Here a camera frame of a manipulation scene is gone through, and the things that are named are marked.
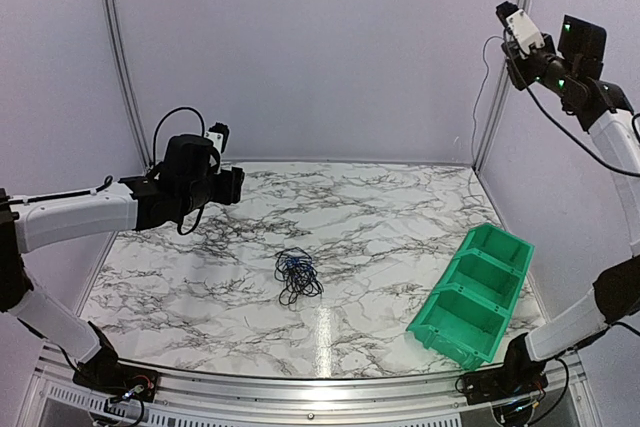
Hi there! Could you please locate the black cable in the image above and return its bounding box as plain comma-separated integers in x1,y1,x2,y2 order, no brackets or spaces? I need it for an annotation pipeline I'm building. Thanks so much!
273,246,324,308

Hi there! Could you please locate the blue cable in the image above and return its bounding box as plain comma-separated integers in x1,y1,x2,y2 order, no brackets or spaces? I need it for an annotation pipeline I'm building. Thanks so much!
279,253,314,284

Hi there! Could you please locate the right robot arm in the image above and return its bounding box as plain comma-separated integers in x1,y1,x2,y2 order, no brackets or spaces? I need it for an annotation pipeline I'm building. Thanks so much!
495,2,639,395

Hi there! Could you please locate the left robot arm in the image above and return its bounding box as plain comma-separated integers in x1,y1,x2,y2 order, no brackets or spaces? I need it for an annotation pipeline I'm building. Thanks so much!
1,122,244,392

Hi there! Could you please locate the green three-compartment bin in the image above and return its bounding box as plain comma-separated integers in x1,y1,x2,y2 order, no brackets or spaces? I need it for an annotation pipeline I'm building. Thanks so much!
406,223,535,371

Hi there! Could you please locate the thin wall wire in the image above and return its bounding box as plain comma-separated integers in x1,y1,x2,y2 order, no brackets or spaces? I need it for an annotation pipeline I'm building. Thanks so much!
467,35,506,198

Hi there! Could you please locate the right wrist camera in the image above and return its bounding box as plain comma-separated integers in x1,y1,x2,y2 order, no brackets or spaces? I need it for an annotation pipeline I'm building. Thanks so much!
496,1,545,58

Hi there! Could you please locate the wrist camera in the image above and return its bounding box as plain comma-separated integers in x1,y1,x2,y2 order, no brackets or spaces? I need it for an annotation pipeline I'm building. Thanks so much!
205,122,230,154
496,1,545,58

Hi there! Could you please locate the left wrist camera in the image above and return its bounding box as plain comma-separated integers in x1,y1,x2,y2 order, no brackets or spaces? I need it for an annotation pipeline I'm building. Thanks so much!
205,122,230,154

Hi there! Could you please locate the right aluminium frame post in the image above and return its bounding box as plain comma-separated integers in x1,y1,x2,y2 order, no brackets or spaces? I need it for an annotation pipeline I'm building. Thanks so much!
473,0,531,177

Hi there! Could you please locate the aluminium frame post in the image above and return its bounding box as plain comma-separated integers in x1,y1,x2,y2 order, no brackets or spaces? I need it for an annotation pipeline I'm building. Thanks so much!
102,0,151,168
473,0,531,177

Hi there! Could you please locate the left aluminium frame post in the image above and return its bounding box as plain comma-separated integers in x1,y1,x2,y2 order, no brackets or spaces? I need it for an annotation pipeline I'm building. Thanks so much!
102,0,151,168

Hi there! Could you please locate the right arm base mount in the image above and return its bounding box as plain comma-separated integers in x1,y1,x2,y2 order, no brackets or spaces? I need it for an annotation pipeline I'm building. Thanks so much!
454,346,546,405

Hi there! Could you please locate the front aluminium rail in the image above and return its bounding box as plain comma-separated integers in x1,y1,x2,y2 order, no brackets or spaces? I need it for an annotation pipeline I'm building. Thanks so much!
16,345,601,426

